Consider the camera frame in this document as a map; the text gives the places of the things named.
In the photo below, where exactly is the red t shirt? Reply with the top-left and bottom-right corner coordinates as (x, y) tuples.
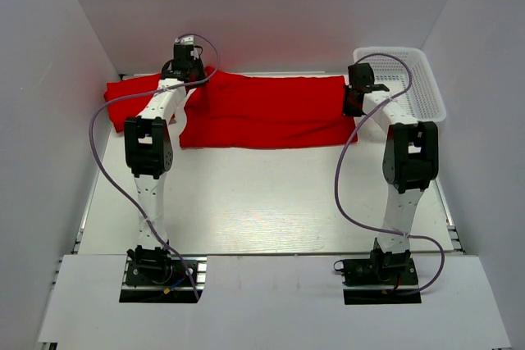
(103, 74), (160, 133)
(179, 66), (355, 149)

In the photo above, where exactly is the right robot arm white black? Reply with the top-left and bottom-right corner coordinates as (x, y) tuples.
(343, 63), (439, 284)

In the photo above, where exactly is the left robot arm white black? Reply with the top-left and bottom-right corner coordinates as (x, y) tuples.
(124, 36), (206, 249)

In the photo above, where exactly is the white plastic mesh basket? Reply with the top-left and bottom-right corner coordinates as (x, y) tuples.
(353, 47), (446, 123)

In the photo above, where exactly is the folded red t shirt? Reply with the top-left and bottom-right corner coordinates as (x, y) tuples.
(103, 74), (160, 133)

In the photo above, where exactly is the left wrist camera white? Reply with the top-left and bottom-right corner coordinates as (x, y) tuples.
(175, 35), (194, 45)

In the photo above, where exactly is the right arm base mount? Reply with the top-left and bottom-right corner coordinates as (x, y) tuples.
(333, 248), (422, 306)

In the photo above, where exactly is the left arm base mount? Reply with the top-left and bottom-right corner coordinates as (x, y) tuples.
(119, 246), (207, 304)

